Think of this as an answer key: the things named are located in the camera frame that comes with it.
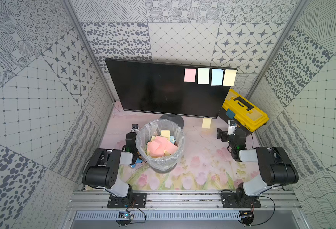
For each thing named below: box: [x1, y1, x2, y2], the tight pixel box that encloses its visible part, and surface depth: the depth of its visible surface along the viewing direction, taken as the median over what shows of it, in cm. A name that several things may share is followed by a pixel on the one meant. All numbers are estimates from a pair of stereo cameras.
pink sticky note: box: [184, 68, 197, 83], surface depth 66 cm
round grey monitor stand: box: [159, 114, 185, 130], surface depth 109 cm
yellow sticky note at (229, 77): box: [222, 69, 238, 87], surface depth 64 cm
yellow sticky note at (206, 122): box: [201, 117, 212, 129], surface depth 92 cm
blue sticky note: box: [210, 68, 224, 86], surface depth 65 cm
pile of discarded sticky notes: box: [146, 129, 179, 158], surface depth 77 cm
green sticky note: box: [197, 67, 210, 85], surface depth 65 cm
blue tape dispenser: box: [130, 157, 143, 169], surface depth 74 cm
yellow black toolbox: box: [218, 88, 270, 133], surface depth 95 cm
